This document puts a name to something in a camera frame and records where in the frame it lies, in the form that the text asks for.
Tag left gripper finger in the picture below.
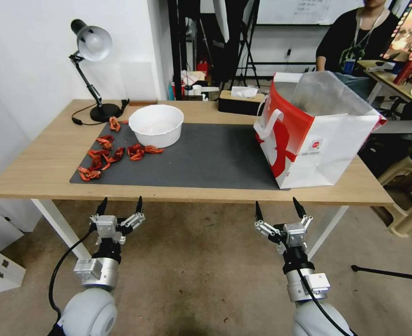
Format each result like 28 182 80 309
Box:
121 196 146 229
89 197 108 225

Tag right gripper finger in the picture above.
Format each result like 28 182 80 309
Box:
254 201 281 241
293 197 314 230

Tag red and white takeout bag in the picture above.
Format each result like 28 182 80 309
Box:
254 71 387 190

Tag white round takeout container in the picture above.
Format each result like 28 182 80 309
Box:
128 104 185 148

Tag black tissue box wooden lid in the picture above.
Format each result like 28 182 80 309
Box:
218 86 268 115

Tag white table leg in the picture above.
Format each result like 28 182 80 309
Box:
30 199 92 262
307 205 350 262

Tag dark grey table mat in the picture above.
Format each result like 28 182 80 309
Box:
69 122 291 192

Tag black tripod leg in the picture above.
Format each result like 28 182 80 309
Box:
351 264 412 283

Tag beige plastic stool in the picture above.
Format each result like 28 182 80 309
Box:
377 155 412 241

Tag wooden side desk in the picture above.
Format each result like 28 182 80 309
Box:
356 60 412 113

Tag black light stand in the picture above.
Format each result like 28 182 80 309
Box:
167 0 263 103

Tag black desk lamp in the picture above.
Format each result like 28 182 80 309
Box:
69 19 121 123

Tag person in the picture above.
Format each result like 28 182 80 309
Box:
315 0 404 92

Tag whiteboard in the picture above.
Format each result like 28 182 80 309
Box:
255 0 365 26

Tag computer monitor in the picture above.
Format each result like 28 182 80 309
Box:
380 0 412 64

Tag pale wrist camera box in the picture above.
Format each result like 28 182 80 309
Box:
96 215 118 243
283 222 307 250

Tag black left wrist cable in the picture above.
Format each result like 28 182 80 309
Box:
47 229 100 336

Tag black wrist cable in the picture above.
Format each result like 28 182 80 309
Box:
296 268 345 336
47 229 100 336

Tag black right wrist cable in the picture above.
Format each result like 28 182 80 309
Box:
296 268 345 336

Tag black lamp cable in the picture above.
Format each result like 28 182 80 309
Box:
71 104 99 126

